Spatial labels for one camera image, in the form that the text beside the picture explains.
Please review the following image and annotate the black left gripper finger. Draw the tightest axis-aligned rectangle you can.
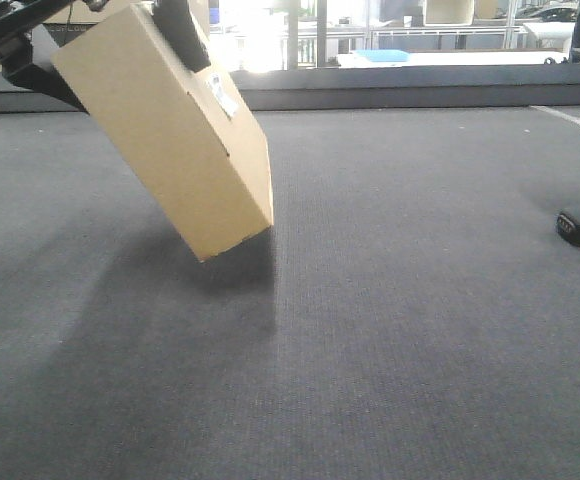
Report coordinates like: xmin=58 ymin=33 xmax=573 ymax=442
xmin=152 ymin=0 xmax=211 ymax=73

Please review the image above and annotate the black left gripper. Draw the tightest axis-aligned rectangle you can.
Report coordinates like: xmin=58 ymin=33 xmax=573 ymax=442
xmin=0 ymin=1 xmax=85 ymax=112

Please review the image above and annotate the brown cardboard package box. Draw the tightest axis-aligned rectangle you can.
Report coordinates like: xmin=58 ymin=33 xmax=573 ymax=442
xmin=51 ymin=2 xmax=274 ymax=261

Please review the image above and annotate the beige box in background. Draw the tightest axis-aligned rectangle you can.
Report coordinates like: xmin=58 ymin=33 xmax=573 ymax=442
xmin=423 ymin=0 xmax=475 ymax=27

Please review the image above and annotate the white barcode shipping label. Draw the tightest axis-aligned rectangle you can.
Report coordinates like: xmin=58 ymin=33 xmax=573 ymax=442
xmin=206 ymin=73 xmax=239 ymax=118

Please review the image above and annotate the grey vertical pillar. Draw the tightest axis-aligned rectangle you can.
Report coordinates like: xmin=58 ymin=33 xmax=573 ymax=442
xmin=315 ymin=0 xmax=328 ymax=68

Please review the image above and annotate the light blue flat tray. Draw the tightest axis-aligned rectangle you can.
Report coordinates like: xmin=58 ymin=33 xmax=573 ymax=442
xmin=352 ymin=49 xmax=410 ymax=64

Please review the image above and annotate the white background table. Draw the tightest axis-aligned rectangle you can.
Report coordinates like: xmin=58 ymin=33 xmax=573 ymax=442
xmin=337 ymin=50 xmax=568 ymax=68

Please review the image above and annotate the dark grey table edge rail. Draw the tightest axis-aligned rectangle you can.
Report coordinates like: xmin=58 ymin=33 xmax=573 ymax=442
xmin=0 ymin=61 xmax=580 ymax=115

